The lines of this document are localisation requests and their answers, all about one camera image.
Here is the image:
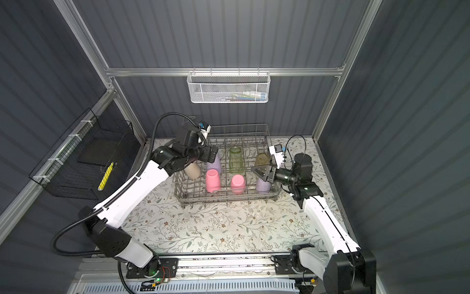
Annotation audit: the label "yellow transparent glass cup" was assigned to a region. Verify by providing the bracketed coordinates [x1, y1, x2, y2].
[254, 153, 270, 167]

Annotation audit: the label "small purple plastic cup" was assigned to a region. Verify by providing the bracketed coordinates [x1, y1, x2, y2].
[255, 178, 272, 194]

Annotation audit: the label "large purple plastic cup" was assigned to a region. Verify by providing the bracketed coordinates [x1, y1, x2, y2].
[206, 154, 222, 175]

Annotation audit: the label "beige plastic cup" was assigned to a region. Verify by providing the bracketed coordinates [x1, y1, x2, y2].
[184, 162, 201, 180]

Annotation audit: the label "pink plastic cup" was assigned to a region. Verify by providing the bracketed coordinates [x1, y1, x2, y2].
[231, 174, 246, 195]
[206, 169, 221, 193]

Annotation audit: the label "green transparent glass cup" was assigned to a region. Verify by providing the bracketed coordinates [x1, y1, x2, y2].
[229, 147, 244, 174]

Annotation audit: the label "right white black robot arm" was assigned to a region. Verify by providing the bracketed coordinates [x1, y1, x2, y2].
[251, 153, 376, 294]

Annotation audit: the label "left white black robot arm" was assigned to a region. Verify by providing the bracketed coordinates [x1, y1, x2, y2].
[83, 121, 218, 268]

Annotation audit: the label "tubes in white basket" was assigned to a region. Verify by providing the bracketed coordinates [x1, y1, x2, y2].
[219, 91, 268, 102]

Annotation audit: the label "yellow brush in basket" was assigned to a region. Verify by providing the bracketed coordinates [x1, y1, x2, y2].
[97, 162, 115, 191]

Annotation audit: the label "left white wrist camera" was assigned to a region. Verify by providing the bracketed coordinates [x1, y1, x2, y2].
[199, 121, 211, 139]

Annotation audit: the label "grey wire dish rack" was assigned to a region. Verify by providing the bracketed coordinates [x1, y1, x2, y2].
[173, 123, 280, 206]

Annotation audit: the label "left black corrugated cable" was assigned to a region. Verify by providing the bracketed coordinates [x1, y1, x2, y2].
[50, 111, 199, 294]

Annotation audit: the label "white mesh wall basket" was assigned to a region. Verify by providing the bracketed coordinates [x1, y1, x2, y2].
[187, 70, 271, 104]

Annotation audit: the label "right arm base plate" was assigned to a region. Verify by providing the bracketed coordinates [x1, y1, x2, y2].
[270, 251, 329, 276]

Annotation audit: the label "aluminium front rail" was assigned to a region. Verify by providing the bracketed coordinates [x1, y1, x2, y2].
[75, 251, 375, 283]

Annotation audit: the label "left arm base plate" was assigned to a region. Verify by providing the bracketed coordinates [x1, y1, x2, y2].
[126, 258, 179, 280]

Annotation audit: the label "black wire wall basket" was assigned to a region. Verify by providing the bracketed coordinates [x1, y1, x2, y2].
[29, 111, 140, 200]

